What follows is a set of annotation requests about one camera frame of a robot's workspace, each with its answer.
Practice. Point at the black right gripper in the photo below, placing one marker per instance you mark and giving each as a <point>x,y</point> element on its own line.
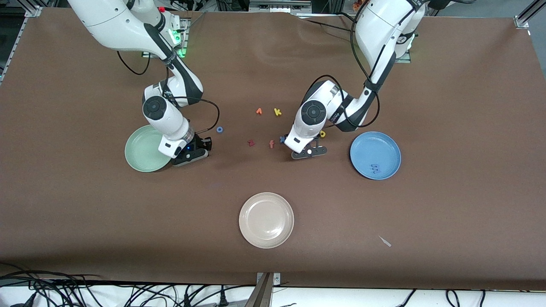
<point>198,142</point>

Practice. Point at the blue foam letter m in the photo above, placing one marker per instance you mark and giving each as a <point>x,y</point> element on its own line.
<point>375,168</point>

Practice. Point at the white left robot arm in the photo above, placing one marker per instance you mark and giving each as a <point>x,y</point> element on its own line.
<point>379,25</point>

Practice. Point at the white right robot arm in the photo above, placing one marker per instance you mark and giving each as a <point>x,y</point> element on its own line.
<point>123,21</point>

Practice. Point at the blue plate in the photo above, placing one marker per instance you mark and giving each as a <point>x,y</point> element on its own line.
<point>375,149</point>

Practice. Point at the brown table cover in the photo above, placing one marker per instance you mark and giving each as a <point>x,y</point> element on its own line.
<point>273,183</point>

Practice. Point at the green plate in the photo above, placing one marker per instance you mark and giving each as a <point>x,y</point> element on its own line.
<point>140,153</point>

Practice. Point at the beige plate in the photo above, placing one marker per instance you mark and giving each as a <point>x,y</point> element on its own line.
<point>266,220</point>

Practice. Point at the small white paper scrap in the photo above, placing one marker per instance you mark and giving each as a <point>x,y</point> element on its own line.
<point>385,241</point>

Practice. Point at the grey background equipment box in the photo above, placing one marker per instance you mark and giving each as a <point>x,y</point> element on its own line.
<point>277,6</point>

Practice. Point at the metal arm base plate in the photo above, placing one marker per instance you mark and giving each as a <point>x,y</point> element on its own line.
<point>186,32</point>
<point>405,57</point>

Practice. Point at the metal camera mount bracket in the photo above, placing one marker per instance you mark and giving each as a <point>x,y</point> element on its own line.
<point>262,294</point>

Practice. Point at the aluminium frame profile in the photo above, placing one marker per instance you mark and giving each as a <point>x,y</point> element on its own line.
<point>522,20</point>
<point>17,44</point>

